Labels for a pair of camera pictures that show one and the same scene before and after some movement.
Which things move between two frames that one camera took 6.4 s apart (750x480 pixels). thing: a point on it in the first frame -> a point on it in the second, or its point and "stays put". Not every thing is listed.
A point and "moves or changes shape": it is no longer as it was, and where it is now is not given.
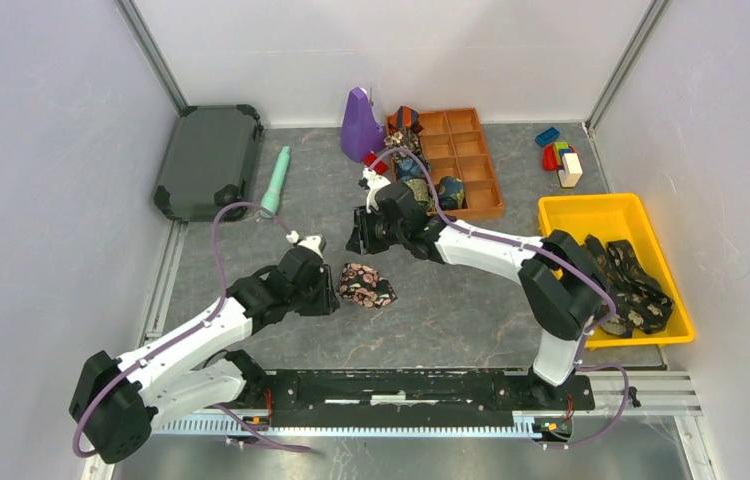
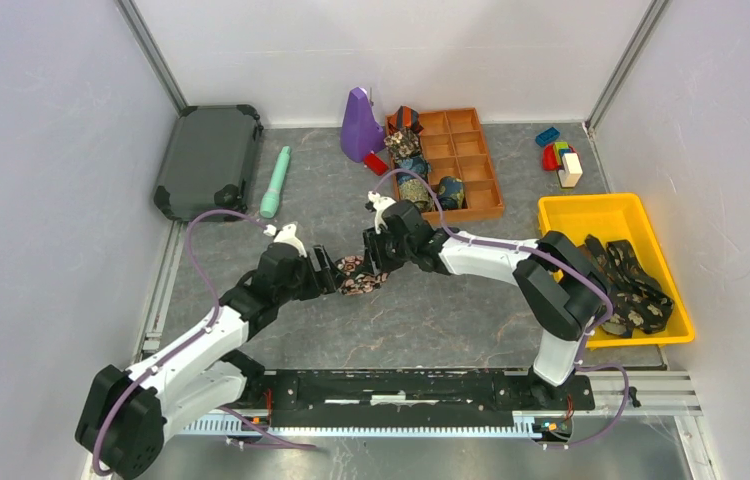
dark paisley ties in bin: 640,301 stays put
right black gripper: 361,239 -> 374,253
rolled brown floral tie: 405,138 stays put
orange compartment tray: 458,147 stays put
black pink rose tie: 363,285 moves or changes shape
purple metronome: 361,132 stays put
